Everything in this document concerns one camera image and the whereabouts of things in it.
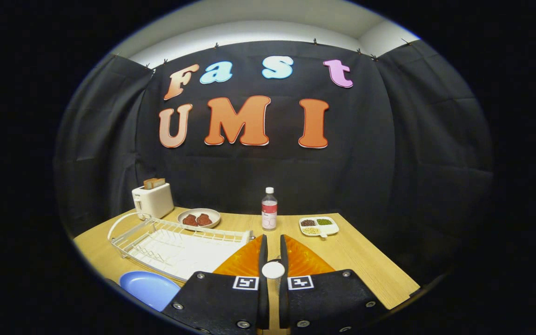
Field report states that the white divided bean dish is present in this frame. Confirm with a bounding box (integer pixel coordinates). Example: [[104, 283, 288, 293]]
[[299, 216, 340, 239]]

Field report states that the small white plate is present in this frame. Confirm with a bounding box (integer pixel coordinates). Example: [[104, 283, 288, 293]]
[[177, 208, 221, 230]]

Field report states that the clear plastic water bottle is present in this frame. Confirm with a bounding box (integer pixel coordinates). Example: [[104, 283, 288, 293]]
[[261, 187, 278, 231]]

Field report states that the white toaster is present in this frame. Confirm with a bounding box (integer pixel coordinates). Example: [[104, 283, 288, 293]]
[[132, 182, 174, 220]]

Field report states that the striped handle spoon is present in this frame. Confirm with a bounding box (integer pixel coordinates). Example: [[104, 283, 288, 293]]
[[261, 254, 286, 298]]

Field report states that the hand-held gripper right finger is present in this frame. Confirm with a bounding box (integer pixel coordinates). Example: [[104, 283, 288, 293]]
[[279, 234, 387, 335]]

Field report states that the blue plate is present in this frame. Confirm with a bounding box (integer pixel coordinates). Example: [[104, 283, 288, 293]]
[[119, 271, 181, 312]]

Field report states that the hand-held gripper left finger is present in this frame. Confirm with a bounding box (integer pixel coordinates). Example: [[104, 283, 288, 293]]
[[162, 234, 269, 335]]

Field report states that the white wire dish rack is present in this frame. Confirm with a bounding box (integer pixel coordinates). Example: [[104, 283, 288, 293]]
[[107, 213, 254, 282]]

